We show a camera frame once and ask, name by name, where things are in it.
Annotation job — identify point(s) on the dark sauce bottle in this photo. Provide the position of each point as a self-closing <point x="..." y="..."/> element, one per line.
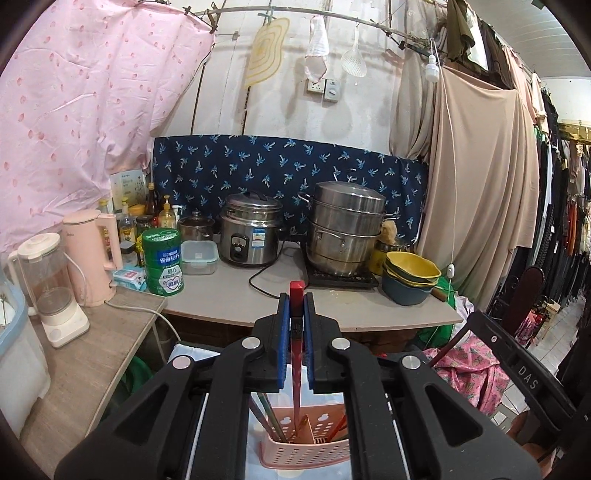
<point x="151" y="201"/>

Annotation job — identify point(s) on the white hanging cloth bag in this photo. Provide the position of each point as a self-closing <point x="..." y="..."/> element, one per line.
<point x="316" y="46"/>

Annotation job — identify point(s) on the steel rice cooker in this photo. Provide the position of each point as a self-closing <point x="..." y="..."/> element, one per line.
<point x="249" y="230"/>

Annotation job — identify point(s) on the navy printed cloth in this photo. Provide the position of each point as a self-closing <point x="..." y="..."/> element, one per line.
<point x="286" y="161"/>

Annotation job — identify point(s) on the yellow hanging cutting board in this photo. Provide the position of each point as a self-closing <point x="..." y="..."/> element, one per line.
<point x="265" y="50"/>

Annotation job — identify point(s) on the pink perforated utensil basket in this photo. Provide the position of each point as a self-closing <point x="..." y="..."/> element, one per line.
<point x="300" y="454"/>

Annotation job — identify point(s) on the clear bin with blue rim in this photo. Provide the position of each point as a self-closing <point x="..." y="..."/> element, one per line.
<point x="18" y="360"/>

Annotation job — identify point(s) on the green bowl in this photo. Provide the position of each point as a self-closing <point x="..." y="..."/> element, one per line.
<point x="392" y="276"/>

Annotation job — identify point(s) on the yellow pump bottle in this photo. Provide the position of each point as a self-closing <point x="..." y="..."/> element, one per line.
<point x="167" y="217"/>

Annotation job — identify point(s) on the white slotted ladle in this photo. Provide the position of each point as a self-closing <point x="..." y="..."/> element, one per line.
<point x="354" y="62"/>

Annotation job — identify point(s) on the clear oil bottle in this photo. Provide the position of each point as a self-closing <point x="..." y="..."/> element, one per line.
<point x="126" y="226"/>

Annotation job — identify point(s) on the clear plastic food container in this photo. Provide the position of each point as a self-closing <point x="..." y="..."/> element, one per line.
<point x="198" y="258"/>

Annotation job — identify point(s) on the beige curtain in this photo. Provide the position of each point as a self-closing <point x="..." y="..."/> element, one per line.
<point x="480" y="184"/>

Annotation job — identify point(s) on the pink pineapple printed cloth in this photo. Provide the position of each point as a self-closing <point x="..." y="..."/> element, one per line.
<point x="466" y="383"/>

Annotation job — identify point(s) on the white blender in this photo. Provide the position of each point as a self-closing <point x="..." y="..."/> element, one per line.
<point x="48" y="295"/>

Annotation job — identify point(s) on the white printed box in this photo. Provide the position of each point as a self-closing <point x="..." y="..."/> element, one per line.
<point x="127" y="187"/>

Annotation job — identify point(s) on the maroon chopstick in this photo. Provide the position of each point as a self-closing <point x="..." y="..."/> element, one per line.
<point x="448" y="348"/>
<point x="263" y="415"/>

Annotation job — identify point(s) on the wooden side table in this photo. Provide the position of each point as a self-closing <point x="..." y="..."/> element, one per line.
<point x="92" y="369"/>

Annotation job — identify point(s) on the rack of hanging clothes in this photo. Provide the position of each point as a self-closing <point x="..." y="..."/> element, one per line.
<point x="568" y="184"/>

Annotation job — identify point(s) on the yellow sponge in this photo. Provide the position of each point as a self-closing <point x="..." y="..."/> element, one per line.
<point x="390" y="233"/>

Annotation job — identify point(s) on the black induction cooker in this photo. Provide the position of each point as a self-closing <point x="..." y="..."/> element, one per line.
<point x="341" y="279"/>

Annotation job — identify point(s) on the wall socket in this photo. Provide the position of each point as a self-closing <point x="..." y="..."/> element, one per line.
<point x="324" y="90"/>

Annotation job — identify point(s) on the olive hanging garment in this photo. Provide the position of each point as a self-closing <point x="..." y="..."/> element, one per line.
<point x="464" y="32"/>

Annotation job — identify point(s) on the white light bulb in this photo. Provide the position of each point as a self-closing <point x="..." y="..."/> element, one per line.
<point x="431" y="69"/>

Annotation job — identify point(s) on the steel steamer pot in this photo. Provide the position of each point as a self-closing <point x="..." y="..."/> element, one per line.
<point x="346" y="230"/>

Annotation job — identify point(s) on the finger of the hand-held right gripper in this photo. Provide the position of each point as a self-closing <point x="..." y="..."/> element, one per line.
<point x="487" y="334"/>

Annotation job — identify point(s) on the black metal chair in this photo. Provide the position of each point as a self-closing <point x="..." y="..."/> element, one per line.
<point x="524" y="295"/>

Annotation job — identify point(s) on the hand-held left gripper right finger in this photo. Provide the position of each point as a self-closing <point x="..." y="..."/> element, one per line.
<point x="309" y="350"/>

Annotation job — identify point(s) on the red chopstick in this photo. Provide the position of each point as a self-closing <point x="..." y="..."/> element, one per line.
<point x="298" y="369"/>
<point x="338" y="425"/>

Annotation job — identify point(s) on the small lidded pot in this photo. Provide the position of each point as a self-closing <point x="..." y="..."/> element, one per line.
<point x="196" y="228"/>

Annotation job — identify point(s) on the light blue printed tablecloth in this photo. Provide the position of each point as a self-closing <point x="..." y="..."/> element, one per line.
<point x="194" y="353"/>

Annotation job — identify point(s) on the green cloth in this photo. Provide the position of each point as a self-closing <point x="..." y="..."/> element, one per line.
<point x="457" y="314"/>

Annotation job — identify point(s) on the green tin can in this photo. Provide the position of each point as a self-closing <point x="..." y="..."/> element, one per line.
<point x="162" y="263"/>

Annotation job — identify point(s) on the grey kitchen counter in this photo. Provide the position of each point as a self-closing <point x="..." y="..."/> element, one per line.
<point x="231" y="300"/>

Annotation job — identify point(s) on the green chopstick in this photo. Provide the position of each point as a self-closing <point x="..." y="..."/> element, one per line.
<point x="273" y="415"/>

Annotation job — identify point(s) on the yellow bowl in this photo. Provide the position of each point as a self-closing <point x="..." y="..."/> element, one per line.
<point x="411" y="265"/>

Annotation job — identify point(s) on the pink electric kettle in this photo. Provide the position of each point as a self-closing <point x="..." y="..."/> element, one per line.
<point x="94" y="258"/>

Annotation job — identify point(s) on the tissue packet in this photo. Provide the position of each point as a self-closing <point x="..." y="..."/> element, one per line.
<point x="129" y="279"/>

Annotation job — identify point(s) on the pink printed curtain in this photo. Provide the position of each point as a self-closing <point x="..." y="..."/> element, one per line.
<point x="83" y="115"/>

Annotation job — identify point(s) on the blue bowl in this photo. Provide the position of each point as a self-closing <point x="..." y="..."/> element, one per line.
<point x="406" y="293"/>

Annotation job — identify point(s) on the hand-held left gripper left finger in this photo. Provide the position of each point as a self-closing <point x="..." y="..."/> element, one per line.
<point x="284" y="350"/>

